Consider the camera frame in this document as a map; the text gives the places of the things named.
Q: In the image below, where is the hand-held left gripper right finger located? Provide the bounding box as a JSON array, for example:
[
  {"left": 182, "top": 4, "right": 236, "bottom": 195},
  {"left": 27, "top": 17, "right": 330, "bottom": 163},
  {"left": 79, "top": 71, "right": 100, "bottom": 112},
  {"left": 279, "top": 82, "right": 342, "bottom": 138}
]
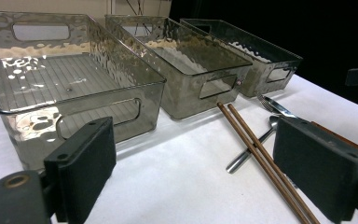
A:
[{"left": 272, "top": 116, "right": 358, "bottom": 224}]

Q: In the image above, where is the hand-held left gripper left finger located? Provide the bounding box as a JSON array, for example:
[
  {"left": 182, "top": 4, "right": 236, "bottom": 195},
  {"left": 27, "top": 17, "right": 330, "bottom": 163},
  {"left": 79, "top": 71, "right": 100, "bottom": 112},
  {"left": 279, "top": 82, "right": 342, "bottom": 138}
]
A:
[{"left": 43, "top": 116, "right": 117, "bottom": 224}]

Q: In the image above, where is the metal spoon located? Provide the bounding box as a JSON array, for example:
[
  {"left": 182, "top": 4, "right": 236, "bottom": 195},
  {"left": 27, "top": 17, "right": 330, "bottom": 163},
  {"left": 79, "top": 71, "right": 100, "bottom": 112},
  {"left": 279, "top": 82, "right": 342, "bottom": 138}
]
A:
[{"left": 226, "top": 115, "right": 279, "bottom": 175}]

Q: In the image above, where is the wooden-handled fork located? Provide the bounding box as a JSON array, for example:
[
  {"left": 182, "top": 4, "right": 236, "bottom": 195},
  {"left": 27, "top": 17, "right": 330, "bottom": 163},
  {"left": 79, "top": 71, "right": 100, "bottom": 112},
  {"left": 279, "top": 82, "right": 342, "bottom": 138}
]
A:
[{"left": 255, "top": 92, "right": 281, "bottom": 115}]

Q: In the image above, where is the smoky clear plastic bin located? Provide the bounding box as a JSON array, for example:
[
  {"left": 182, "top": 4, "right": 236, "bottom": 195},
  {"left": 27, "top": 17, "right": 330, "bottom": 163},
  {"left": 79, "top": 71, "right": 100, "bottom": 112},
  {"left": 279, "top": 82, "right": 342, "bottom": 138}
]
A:
[
  {"left": 104, "top": 14, "right": 254, "bottom": 121},
  {"left": 0, "top": 10, "right": 167, "bottom": 172},
  {"left": 180, "top": 18, "right": 303, "bottom": 98}
]

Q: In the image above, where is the brown wooden chopstick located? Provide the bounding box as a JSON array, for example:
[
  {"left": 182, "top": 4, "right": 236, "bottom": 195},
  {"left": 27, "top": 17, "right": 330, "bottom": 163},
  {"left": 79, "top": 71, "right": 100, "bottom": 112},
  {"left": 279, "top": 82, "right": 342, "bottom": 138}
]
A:
[
  {"left": 227, "top": 103, "right": 321, "bottom": 224},
  {"left": 216, "top": 102, "right": 312, "bottom": 224}
]

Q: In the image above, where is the white table cover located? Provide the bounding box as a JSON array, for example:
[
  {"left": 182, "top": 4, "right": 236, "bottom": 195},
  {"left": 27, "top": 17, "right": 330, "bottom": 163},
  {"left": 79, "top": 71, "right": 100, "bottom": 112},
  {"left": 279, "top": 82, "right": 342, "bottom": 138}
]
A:
[{"left": 0, "top": 59, "right": 358, "bottom": 224}]

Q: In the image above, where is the bundle of black cables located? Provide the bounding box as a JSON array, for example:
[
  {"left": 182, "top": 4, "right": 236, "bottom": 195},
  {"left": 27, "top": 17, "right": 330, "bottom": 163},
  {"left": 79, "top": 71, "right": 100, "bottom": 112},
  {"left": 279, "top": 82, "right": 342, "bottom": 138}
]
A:
[{"left": 124, "top": 0, "right": 164, "bottom": 35}]

